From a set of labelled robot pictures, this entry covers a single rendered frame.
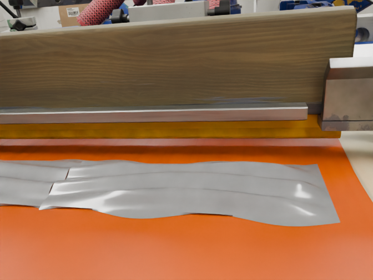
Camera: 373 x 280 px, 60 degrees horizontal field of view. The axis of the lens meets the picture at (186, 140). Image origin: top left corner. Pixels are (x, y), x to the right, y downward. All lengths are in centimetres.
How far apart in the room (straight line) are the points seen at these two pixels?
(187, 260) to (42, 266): 7
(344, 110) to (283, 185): 7
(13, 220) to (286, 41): 22
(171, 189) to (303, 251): 8
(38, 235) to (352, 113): 22
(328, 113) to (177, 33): 12
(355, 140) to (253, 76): 10
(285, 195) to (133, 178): 10
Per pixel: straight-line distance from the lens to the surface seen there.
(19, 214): 24
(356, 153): 28
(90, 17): 94
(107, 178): 23
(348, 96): 25
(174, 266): 16
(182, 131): 28
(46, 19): 522
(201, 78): 26
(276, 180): 21
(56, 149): 33
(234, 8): 106
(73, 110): 29
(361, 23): 50
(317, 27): 25
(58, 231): 21
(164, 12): 55
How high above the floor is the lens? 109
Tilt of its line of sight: 24 degrees down
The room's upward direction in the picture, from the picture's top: 5 degrees counter-clockwise
